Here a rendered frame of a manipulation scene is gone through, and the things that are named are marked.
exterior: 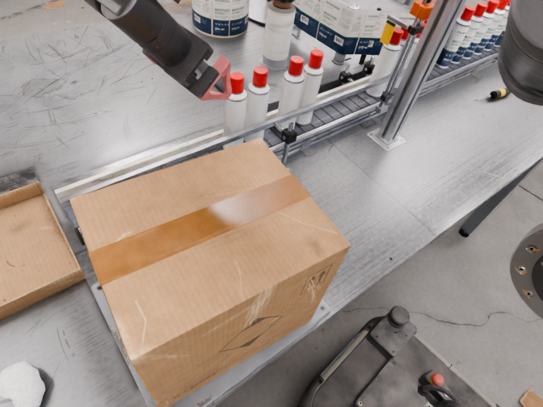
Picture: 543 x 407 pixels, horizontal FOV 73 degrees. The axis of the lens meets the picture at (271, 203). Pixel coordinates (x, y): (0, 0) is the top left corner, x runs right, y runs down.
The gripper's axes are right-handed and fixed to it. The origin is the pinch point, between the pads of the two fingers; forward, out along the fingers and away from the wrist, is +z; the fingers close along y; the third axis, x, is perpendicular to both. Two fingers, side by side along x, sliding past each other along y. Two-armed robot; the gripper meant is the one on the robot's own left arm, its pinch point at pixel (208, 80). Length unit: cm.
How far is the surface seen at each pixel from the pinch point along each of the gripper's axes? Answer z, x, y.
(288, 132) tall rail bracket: 29.8, -3.9, -1.9
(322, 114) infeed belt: 51, -16, 5
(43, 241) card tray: 5.9, 46.1, 14.9
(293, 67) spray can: 26.5, -16.5, 6.0
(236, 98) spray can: 18.4, -2.2, 7.5
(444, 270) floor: 159, -7, -50
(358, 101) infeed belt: 60, -27, 2
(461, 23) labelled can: 75, -71, -3
